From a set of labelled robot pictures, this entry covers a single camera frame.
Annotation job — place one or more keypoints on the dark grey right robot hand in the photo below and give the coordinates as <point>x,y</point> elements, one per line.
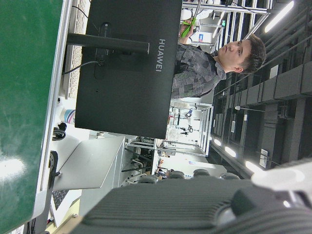
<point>170,207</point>

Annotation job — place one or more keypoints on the silver laptop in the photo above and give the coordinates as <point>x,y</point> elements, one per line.
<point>92,163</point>

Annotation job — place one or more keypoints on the ceiling light strip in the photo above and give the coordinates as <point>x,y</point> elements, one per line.
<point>279,15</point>
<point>253,168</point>

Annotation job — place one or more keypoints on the black computer monitor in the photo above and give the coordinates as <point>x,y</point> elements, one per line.
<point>126,97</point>

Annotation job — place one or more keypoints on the striped paper cup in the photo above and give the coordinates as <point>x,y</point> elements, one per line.
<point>68,116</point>

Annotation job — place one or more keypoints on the person in grey patterned shirt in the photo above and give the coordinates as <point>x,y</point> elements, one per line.
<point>195,70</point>

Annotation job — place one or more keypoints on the white keyboard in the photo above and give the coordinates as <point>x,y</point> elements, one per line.
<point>73,78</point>

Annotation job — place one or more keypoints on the black monitor stand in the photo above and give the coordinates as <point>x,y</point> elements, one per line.
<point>109,42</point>

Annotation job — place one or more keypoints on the green tool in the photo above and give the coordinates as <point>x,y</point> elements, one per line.
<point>187,28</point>

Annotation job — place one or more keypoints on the green belt conveyor aluminium frame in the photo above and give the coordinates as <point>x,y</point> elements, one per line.
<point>24,109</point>

